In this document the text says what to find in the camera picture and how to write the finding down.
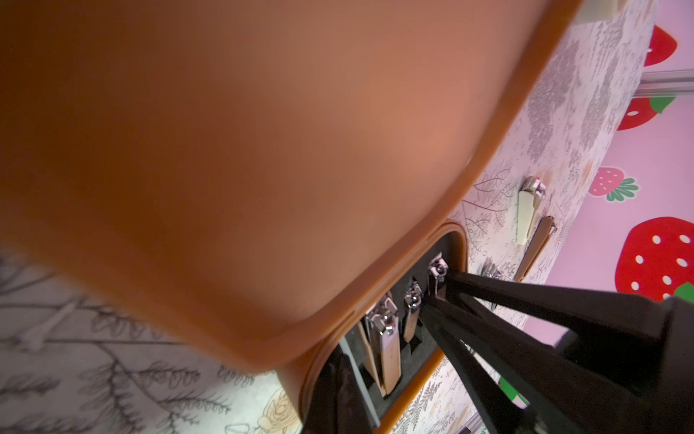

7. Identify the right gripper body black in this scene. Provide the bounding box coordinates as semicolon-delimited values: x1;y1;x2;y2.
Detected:
520;295;693;433

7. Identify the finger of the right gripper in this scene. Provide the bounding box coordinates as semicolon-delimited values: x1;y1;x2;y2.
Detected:
446;272;672;345
420;300;640;433

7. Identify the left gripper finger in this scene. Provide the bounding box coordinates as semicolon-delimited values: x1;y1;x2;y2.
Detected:
302;347;373;434

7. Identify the black tray tan case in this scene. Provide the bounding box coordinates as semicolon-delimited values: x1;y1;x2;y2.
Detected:
277;221;467;433

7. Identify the large brown nail clipper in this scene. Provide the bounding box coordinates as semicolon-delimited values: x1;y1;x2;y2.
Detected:
358;292;401;398

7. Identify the small brown nail clipper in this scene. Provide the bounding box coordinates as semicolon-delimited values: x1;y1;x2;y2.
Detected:
402;278;423;343

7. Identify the tan brown case lid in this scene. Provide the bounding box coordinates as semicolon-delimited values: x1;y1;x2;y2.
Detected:
1;1;580;373

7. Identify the brown nail file tool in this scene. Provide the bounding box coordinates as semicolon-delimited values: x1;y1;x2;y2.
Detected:
513;216;557;282

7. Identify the cream nail clipper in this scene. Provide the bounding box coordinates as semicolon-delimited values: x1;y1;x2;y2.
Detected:
516;177;546;245

